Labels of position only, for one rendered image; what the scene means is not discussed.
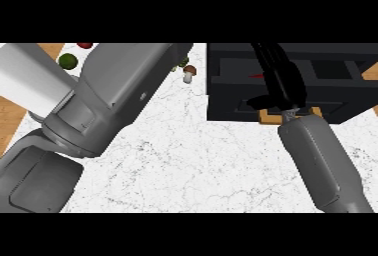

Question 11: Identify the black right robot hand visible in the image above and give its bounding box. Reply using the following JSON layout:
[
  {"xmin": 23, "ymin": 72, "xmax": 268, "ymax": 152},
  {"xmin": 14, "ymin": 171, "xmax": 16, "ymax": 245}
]
[{"xmin": 244, "ymin": 42, "xmax": 309, "ymax": 113}]

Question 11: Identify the dark grey open drawer cabinet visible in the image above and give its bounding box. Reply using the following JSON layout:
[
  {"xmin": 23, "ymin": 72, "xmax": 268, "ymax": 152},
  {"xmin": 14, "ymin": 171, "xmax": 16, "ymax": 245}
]
[{"xmin": 205, "ymin": 42, "xmax": 378, "ymax": 125}]

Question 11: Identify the brown wooden board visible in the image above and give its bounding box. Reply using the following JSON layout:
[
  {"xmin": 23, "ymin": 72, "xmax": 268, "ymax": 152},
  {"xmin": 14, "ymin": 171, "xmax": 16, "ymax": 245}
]
[{"xmin": 258, "ymin": 106, "xmax": 324, "ymax": 126}]

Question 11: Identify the brown cap mushroom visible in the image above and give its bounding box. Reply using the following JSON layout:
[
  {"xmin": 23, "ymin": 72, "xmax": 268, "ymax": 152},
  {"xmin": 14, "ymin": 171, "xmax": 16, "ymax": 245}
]
[{"xmin": 181, "ymin": 64, "xmax": 197, "ymax": 84}]

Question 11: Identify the green leafy vegetable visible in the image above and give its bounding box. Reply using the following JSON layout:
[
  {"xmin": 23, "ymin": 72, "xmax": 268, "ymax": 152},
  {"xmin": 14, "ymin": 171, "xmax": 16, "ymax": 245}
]
[{"xmin": 169, "ymin": 56, "xmax": 190, "ymax": 73}]

